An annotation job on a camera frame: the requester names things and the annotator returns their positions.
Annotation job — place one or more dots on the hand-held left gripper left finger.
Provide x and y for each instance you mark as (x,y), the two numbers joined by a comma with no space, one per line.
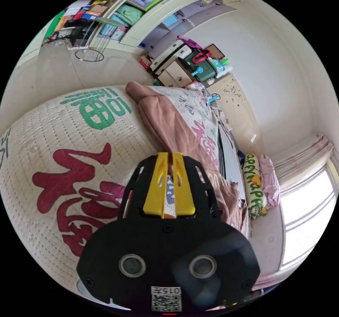
(155,190)

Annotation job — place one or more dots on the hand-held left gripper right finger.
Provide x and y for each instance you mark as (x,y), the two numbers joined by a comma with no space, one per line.
(184,190)

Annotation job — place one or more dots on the brown long sleeve shirt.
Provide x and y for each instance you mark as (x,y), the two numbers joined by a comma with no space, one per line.
(169,126)

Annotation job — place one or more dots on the printed white pillow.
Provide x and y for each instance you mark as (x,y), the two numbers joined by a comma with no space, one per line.
(254,187)

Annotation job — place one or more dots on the pink pillow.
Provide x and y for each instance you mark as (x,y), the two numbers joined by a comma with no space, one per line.
(270,182)

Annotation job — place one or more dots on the bed with printed quilt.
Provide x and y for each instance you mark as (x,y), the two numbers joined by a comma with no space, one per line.
(66,137)

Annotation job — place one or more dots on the pink curtain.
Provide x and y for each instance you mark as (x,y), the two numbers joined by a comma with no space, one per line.
(304,154)

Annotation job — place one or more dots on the window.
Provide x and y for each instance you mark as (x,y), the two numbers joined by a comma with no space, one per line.
(310,216)

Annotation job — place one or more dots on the cream shelf with boxes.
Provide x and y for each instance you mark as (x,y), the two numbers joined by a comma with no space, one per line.
(127,12)

